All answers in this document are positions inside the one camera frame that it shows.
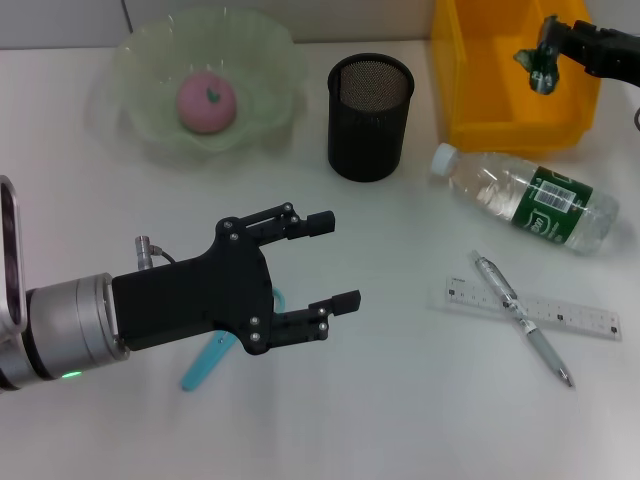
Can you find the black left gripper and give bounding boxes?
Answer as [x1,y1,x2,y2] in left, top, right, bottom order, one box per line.
[110,202,362,357]

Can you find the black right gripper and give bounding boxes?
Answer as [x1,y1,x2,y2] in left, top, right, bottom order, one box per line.
[542,14,640,90]

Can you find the green plastic wrapper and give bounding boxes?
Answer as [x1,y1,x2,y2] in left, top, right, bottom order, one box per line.
[513,42,560,97]

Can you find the clear bottle with green label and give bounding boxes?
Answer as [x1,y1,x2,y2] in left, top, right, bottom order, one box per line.
[428,142,621,257]

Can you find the pink toy peach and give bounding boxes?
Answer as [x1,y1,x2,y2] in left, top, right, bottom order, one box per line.
[175,70,239,135]

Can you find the blue scissors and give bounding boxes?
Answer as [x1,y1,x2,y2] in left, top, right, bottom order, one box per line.
[180,287,287,393]

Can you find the transparent plastic ruler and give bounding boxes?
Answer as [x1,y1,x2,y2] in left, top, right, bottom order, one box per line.
[427,273,623,343]

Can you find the translucent green fruit plate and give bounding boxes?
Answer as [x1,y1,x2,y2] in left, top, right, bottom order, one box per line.
[87,5,309,166]

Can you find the grey retractable pen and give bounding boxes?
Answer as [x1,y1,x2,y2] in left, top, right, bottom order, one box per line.
[469,249,575,389]

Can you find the yellow plastic storage bin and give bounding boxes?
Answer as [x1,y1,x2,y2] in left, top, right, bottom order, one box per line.
[430,0,601,152]

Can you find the black mesh cylinder cup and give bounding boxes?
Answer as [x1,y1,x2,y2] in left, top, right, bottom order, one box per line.
[327,53,416,184]

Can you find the left gripper cable with connector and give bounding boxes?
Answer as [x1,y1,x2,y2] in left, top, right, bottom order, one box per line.
[133,234,177,271]

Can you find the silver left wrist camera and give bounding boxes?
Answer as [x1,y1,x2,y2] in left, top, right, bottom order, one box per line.
[0,174,27,334]

